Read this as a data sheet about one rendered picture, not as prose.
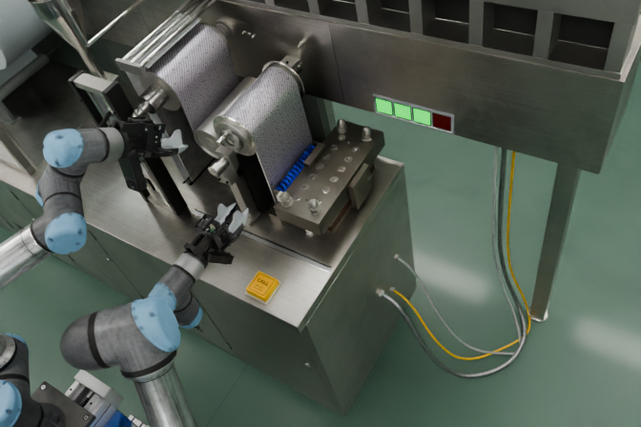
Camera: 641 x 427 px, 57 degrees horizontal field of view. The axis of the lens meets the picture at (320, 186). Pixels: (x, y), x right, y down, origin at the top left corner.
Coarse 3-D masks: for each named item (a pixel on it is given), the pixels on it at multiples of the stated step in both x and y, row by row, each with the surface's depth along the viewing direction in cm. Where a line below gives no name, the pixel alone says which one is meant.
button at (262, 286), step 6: (258, 276) 171; (264, 276) 171; (270, 276) 171; (252, 282) 170; (258, 282) 170; (264, 282) 170; (270, 282) 169; (276, 282) 169; (246, 288) 170; (252, 288) 169; (258, 288) 169; (264, 288) 168; (270, 288) 168; (252, 294) 169; (258, 294) 167; (264, 294) 167; (270, 294) 168; (264, 300) 167
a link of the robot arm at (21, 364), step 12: (0, 336) 152; (12, 336) 161; (0, 348) 152; (12, 348) 155; (24, 348) 162; (0, 360) 152; (12, 360) 155; (24, 360) 159; (0, 372) 153; (12, 372) 154; (24, 372) 157
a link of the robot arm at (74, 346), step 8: (80, 320) 117; (88, 320) 116; (72, 328) 116; (80, 328) 115; (64, 336) 117; (72, 336) 115; (80, 336) 114; (64, 344) 116; (72, 344) 114; (80, 344) 114; (88, 344) 114; (64, 352) 116; (72, 352) 114; (80, 352) 114; (88, 352) 114; (72, 360) 115; (80, 360) 114; (88, 360) 114; (80, 368) 116; (88, 368) 116; (96, 368) 116
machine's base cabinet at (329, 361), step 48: (0, 192) 255; (96, 240) 226; (384, 240) 200; (144, 288) 242; (192, 288) 201; (336, 288) 176; (384, 288) 216; (240, 336) 215; (288, 336) 182; (336, 336) 188; (384, 336) 235; (288, 384) 232; (336, 384) 202
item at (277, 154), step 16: (304, 112) 180; (288, 128) 175; (304, 128) 183; (272, 144) 170; (288, 144) 177; (304, 144) 186; (272, 160) 172; (288, 160) 180; (272, 176) 175; (272, 192) 178
